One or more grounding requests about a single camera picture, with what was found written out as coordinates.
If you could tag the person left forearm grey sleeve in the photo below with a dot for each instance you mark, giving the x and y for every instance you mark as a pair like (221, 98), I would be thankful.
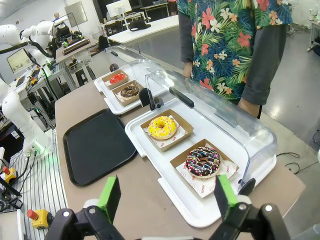
(265, 62)

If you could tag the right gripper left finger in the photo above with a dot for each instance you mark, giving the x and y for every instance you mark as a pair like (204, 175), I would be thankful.
(107, 200)

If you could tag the person left hand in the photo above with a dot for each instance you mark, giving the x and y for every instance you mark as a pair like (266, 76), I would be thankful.
(251, 108)

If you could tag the red glazed donut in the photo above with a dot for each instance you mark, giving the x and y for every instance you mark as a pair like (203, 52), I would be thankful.
(117, 78)

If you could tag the aluminium profile robot base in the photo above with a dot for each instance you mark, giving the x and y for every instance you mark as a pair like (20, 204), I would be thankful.
(42, 190)

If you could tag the background computer monitor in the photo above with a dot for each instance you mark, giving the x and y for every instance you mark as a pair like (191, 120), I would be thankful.
(118, 7)

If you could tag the wooden tray on side table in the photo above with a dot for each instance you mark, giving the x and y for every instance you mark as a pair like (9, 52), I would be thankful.
(76, 47)

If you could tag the brown cardboard donut box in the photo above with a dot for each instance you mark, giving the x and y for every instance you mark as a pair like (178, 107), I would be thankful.
(112, 86)
(131, 102)
(180, 160)
(183, 124)

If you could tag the person torso in floral shirt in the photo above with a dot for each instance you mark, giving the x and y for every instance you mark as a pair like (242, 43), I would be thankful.
(225, 37)

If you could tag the yellow emergency stop button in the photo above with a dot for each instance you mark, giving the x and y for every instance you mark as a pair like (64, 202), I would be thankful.
(42, 219)
(10, 175)

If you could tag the computer monitor on desk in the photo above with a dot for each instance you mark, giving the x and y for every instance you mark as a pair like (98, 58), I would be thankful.
(18, 61)

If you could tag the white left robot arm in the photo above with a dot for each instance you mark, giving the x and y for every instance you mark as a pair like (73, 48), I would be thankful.
(15, 112)

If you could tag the black baseball cap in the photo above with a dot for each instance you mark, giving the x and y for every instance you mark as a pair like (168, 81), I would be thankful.
(140, 25)

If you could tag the yellow sprinkled donut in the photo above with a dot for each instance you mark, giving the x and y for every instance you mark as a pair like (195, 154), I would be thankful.
(155, 130)

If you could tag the clear dome display lid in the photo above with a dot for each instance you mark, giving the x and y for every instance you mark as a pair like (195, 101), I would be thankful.
(225, 120)
(130, 57)

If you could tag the person right hand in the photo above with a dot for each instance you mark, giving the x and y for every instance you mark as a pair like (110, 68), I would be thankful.
(188, 70)

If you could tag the chocolate donut with golden sprinkles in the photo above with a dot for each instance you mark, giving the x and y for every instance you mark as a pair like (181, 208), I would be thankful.
(125, 93)

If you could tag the white table with black cap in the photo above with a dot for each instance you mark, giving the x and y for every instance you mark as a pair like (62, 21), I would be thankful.
(155, 28)

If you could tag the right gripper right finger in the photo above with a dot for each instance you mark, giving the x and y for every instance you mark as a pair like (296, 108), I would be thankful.
(226, 197)

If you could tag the white display case base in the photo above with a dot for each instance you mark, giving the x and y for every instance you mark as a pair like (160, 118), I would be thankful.
(175, 200)
(110, 100)

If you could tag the white printed paper liner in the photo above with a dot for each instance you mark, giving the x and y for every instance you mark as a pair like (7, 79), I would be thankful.
(119, 97)
(205, 187)
(160, 143)

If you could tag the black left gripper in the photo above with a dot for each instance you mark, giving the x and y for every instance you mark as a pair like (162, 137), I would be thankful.
(63, 32)

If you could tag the chocolate donut with coloured sprinkles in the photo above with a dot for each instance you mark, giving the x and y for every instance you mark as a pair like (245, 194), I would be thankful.
(195, 165)

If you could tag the black plastic serving tray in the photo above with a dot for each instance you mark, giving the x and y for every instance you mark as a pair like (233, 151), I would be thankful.
(97, 147)

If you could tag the person right forearm grey sleeve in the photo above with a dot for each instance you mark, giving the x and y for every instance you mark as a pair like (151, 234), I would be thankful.
(186, 42)

